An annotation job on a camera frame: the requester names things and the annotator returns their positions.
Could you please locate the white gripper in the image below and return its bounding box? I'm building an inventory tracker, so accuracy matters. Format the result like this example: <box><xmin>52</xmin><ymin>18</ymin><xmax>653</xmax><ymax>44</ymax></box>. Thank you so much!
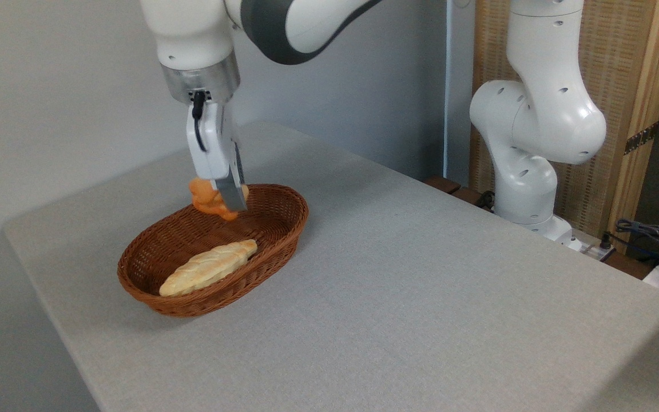
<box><xmin>185</xmin><ymin>102</ymin><xmax>249</xmax><ymax>213</ymax></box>

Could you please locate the dark cable bundle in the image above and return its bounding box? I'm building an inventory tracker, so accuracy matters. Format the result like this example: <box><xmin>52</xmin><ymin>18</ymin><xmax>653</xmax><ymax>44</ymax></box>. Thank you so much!
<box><xmin>616</xmin><ymin>219</ymin><xmax>659</xmax><ymax>271</ymax></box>

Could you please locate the brown wicker oval basket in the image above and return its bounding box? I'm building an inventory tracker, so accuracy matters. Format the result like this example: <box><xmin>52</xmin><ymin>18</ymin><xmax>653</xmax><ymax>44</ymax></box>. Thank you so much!
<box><xmin>117</xmin><ymin>184</ymin><xmax>309</xmax><ymax>318</ymax></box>

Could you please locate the wooden woven screen panel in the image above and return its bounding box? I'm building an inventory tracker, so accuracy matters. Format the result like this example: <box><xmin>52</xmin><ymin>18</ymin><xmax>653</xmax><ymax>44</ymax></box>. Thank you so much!
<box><xmin>470</xmin><ymin>0</ymin><xmax>659</xmax><ymax>252</ymax></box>

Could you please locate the round flower-shaped bread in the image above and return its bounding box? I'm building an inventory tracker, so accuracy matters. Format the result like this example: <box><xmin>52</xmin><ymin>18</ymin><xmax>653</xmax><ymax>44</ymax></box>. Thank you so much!
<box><xmin>188</xmin><ymin>179</ymin><xmax>250</xmax><ymax>222</ymax></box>

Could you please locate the long braided bread loaf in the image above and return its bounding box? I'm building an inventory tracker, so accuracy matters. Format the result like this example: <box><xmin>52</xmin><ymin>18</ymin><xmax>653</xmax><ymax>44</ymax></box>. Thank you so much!
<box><xmin>159</xmin><ymin>239</ymin><xmax>259</xmax><ymax>298</ymax></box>

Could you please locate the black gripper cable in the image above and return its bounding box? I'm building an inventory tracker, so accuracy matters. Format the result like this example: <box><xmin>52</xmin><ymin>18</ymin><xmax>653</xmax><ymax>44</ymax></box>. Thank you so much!
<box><xmin>191</xmin><ymin>90</ymin><xmax>209</xmax><ymax>154</ymax></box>

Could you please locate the grey tablecloth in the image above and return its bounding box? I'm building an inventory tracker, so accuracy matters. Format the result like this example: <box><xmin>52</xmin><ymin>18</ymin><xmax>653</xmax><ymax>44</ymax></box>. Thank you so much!
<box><xmin>3</xmin><ymin>120</ymin><xmax>659</xmax><ymax>412</ymax></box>

